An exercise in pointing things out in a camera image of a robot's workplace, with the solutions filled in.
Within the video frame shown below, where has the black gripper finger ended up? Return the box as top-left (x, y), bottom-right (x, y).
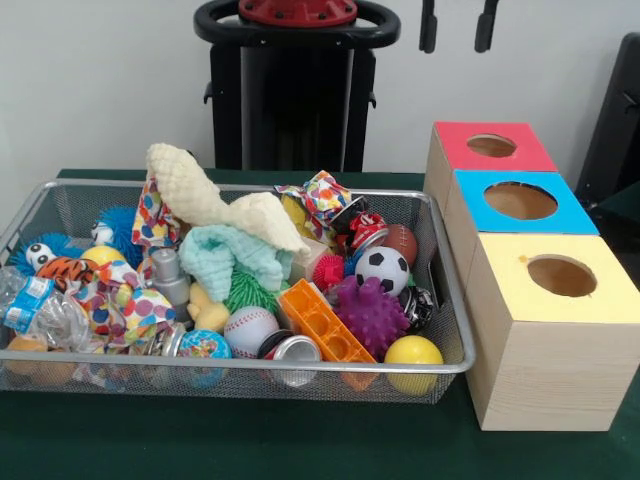
top-left (473, 0), bottom-right (501, 54)
top-left (418, 0), bottom-right (437, 54)

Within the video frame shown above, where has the dotted paper napkin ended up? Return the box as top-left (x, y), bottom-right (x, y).
top-left (130, 174), bottom-right (181, 251)
top-left (274, 169), bottom-right (356, 241)
top-left (69, 259), bottom-right (179, 351)

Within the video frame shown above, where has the wooden three-hole sorting box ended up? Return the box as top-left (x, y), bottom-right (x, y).
top-left (423, 121), bottom-right (640, 432)

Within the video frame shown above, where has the silver mesh bin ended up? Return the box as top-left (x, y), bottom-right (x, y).
top-left (0, 178), bottom-right (476, 406)

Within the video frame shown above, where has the brown toy football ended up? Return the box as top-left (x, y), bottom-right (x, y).
top-left (382, 223), bottom-right (419, 267)

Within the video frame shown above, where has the dark green tablecloth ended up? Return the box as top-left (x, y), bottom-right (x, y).
top-left (595, 179), bottom-right (640, 214)
top-left (0, 168), bottom-right (640, 480)

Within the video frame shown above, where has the black and white soccer ball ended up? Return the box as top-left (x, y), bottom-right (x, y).
top-left (354, 245), bottom-right (411, 297)

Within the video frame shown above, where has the cream knitted cloth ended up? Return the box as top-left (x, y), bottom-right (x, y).
top-left (144, 143), bottom-right (312, 257)

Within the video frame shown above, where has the purple spiky ball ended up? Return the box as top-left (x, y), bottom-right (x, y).
top-left (332, 274), bottom-right (412, 362)

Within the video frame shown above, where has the orange plastic building block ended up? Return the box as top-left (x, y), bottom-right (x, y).
top-left (278, 278), bottom-right (377, 365)

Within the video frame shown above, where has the mint green cloth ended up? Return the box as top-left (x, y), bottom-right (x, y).
top-left (178, 224), bottom-right (296, 304)

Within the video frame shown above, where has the smooth yellow ball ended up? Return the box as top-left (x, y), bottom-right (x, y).
top-left (383, 334), bottom-right (445, 396)

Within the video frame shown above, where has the white baseball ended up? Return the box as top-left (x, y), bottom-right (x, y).
top-left (223, 305), bottom-right (280, 360)

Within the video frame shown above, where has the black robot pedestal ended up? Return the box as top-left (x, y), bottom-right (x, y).
top-left (193, 0), bottom-right (402, 173)

